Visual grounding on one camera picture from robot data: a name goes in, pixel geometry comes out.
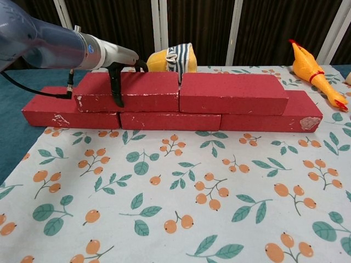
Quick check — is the yellow plush toy striped hat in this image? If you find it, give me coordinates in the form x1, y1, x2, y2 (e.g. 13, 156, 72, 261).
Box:
144, 42, 198, 83

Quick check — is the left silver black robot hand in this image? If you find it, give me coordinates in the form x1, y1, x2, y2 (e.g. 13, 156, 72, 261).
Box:
100, 41, 150, 108

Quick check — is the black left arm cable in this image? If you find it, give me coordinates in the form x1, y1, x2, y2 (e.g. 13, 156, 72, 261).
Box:
0, 70, 76, 100

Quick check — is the yellow rubber chicken toy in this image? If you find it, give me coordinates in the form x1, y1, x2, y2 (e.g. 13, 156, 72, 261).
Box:
288, 39, 349, 112

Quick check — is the red brick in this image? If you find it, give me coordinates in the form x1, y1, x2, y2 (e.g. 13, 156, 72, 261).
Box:
21, 86, 121, 129
219, 91, 324, 134
178, 72, 289, 116
119, 111, 222, 131
73, 71, 180, 113

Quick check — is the floral print tablecloth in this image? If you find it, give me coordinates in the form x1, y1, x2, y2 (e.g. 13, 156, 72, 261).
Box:
0, 65, 351, 263

